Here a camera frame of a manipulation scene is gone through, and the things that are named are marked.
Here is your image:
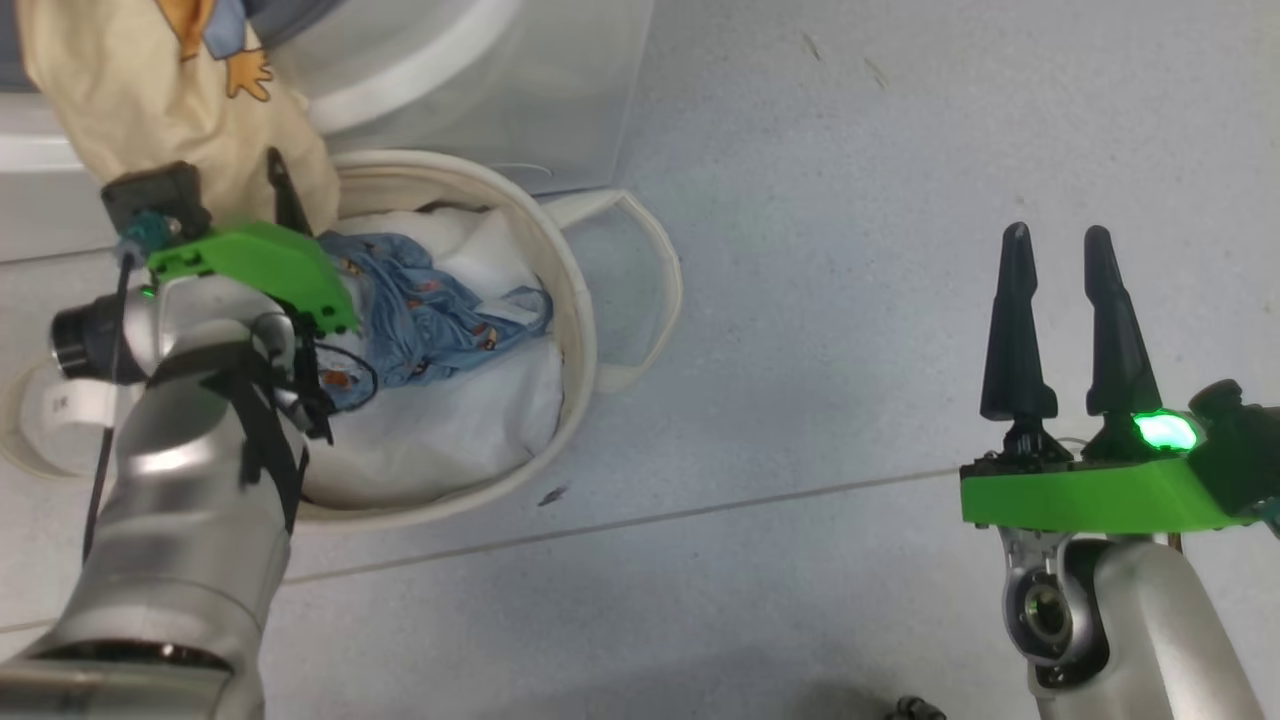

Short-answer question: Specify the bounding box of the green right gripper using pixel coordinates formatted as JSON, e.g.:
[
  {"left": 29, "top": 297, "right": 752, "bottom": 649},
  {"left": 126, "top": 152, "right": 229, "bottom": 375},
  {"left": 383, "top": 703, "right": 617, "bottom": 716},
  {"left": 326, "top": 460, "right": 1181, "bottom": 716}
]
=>
[{"left": 958, "top": 222, "right": 1263, "bottom": 534}]

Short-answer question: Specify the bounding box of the cream canvas laundry basket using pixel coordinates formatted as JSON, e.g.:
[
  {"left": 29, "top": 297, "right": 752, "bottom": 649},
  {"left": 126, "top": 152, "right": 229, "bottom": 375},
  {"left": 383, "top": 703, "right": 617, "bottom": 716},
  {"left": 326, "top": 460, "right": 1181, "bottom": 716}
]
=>
[{"left": 0, "top": 150, "right": 685, "bottom": 531}]

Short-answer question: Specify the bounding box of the cream garment with orange print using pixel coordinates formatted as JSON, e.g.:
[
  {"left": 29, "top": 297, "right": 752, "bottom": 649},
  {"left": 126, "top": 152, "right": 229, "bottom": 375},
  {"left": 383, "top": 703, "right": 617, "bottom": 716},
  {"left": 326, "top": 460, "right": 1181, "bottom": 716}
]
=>
[{"left": 17, "top": 0, "right": 342, "bottom": 238}]

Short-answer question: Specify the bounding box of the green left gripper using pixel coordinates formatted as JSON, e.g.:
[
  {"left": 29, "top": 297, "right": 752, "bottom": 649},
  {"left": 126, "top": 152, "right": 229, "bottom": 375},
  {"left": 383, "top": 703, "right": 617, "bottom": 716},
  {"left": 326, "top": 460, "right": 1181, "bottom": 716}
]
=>
[{"left": 146, "top": 148, "right": 362, "bottom": 337}]

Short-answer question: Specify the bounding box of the white washing machine body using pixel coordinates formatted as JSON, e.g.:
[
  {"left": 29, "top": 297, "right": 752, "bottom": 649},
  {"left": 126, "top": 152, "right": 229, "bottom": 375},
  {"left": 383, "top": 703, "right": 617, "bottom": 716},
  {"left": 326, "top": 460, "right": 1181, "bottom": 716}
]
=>
[{"left": 0, "top": 0, "right": 656, "bottom": 263}]

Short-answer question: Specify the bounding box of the blue denim garment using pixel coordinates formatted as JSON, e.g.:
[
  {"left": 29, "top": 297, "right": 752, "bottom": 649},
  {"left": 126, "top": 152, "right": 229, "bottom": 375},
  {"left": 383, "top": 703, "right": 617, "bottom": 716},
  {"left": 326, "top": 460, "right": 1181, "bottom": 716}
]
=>
[{"left": 316, "top": 232, "right": 555, "bottom": 413}]

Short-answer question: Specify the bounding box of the left camera cable teal plug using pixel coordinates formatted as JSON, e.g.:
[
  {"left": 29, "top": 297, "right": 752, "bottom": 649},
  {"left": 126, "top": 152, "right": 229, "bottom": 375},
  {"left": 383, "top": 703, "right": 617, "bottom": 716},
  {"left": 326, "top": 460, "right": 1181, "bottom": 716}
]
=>
[{"left": 82, "top": 210, "right": 183, "bottom": 561}]

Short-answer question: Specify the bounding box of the white padding cloth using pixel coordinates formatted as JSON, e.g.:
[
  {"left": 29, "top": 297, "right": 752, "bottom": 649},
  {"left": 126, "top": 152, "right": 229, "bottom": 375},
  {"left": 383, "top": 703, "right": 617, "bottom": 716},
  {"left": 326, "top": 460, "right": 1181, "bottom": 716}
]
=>
[{"left": 300, "top": 205, "right": 567, "bottom": 506}]

